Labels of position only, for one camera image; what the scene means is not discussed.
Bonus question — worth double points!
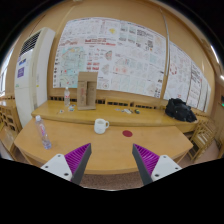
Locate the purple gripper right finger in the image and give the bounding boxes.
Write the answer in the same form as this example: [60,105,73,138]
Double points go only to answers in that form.
[131,143,183,186]

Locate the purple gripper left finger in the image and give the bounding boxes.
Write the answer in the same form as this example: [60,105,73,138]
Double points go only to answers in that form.
[40,142,92,186]

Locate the clear plastic water bottle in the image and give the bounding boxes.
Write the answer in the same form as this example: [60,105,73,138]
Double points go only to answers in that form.
[35,115,51,149]

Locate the far clear water bottle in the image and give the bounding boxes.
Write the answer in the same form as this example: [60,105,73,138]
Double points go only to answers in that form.
[64,87,70,107]

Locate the red round coaster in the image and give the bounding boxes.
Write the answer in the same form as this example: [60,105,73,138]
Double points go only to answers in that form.
[122,130,133,137]

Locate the white ceramic mug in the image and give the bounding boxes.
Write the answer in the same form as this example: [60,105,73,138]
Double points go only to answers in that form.
[94,119,109,134]

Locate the small cup by bottle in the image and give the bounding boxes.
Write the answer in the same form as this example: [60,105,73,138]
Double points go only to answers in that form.
[68,105,75,112]

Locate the small items on far table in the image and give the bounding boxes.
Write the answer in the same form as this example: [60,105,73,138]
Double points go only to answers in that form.
[115,108,140,114]

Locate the black bag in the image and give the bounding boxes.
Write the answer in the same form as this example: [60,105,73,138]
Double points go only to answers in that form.
[165,98,197,122]

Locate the wooden chair right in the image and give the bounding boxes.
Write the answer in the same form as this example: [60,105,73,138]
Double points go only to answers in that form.
[188,120,216,161]

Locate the brown cardboard box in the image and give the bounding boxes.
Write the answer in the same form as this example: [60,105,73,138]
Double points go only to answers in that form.
[77,72,98,110]

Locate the white standing air conditioner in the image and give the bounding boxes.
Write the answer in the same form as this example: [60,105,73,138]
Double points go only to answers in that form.
[14,27,55,127]

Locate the right wall poster sheet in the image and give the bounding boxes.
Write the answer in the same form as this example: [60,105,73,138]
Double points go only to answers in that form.
[164,43,211,112]

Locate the large wall poster sheet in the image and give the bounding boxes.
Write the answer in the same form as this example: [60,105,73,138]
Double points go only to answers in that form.
[53,17,166,98]

